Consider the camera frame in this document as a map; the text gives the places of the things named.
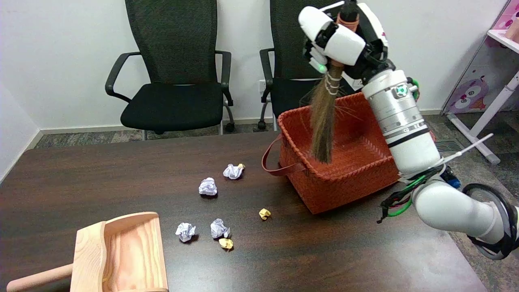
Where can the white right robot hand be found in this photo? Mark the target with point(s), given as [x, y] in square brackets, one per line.
[344, 44]

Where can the brown straw hand broom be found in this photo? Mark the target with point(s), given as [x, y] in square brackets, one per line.
[323, 121]

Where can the white paper ball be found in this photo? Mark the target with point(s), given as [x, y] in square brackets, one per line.
[185, 231]
[232, 172]
[208, 186]
[219, 228]

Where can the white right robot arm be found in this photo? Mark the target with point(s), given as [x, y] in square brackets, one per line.
[405, 125]

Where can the wooden dustpan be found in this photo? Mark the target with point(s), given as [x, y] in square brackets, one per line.
[129, 251]

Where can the black mesh office chair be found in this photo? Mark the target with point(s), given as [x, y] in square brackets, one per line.
[288, 40]
[174, 40]

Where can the pink cartoon children desk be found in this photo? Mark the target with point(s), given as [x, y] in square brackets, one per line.
[470, 93]

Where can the red woven basket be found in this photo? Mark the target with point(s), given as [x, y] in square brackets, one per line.
[332, 182]

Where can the metal floor vent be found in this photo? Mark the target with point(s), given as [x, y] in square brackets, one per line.
[448, 145]

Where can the white zip tie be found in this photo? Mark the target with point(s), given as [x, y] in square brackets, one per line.
[470, 148]

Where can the pink cup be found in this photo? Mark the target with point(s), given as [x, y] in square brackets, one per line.
[514, 30]

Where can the white wall socket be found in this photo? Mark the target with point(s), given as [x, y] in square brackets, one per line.
[357, 84]
[262, 84]

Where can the white desk leg frame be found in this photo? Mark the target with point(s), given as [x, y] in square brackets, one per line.
[507, 89]

